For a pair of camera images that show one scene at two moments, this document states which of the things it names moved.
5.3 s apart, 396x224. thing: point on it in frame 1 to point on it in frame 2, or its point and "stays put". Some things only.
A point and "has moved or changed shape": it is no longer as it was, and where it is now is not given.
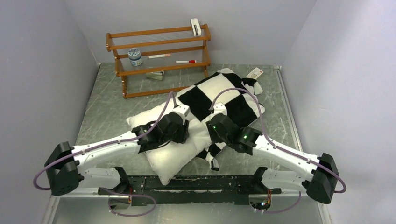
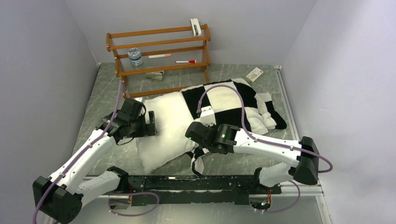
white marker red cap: [190, 61] stays put
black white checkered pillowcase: [225, 93] has moved or changed shape
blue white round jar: [135, 57] stays put
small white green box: [255, 73] stays put
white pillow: [168, 160] has moved or changed shape
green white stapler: [156, 75] stays put
